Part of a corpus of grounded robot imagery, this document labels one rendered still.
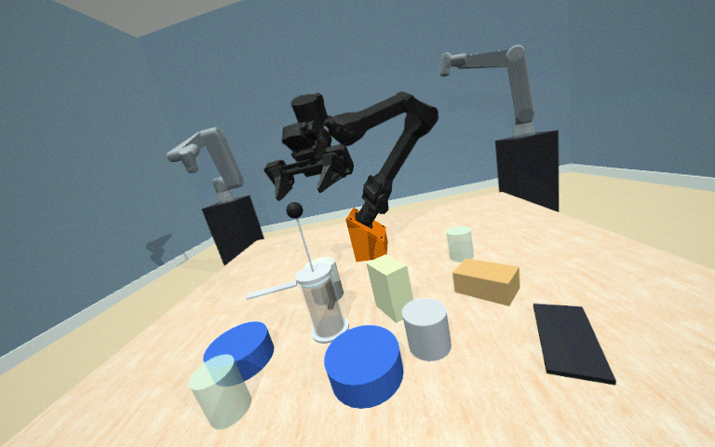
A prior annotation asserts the glass coffee press with black plunger knob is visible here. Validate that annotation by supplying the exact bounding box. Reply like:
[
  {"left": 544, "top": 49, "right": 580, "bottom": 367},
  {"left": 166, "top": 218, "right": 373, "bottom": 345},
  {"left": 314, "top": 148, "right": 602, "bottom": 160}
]
[{"left": 286, "top": 202, "right": 349, "bottom": 344}]

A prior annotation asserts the blue cylinder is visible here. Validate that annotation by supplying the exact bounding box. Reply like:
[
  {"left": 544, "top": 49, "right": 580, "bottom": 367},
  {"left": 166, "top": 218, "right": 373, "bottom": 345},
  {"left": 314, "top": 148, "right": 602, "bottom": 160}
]
[
  {"left": 203, "top": 321, "right": 275, "bottom": 382},
  {"left": 324, "top": 325, "right": 403, "bottom": 409}
]

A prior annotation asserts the pale green rectangular block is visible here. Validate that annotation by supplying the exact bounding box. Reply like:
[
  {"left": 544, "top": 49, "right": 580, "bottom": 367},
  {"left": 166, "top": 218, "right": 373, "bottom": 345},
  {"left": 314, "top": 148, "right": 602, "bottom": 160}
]
[{"left": 366, "top": 255, "right": 414, "bottom": 323}]

